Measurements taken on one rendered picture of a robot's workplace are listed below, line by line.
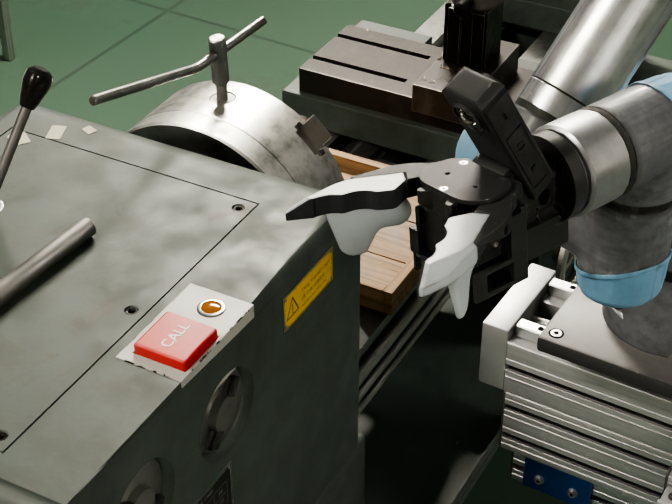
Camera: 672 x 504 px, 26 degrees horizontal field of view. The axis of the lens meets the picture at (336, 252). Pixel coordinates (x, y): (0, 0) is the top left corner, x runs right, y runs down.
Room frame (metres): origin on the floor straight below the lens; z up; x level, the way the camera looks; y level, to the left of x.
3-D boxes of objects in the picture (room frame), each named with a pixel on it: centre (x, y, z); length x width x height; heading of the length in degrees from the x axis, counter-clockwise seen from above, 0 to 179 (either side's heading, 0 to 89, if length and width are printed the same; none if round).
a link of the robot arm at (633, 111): (0.99, -0.24, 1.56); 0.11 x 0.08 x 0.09; 128
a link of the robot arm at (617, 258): (1.00, -0.23, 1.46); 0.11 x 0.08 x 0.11; 38
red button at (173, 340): (1.09, 0.16, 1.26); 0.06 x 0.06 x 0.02; 62
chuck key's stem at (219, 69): (1.60, 0.14, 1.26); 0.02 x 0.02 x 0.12
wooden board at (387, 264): (1.84, 0.01, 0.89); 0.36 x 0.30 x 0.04; 62
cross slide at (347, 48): (2.14, -0.17, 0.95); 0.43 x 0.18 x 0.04; 62
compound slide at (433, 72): (2.09, -0.21, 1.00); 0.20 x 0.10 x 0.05; 152
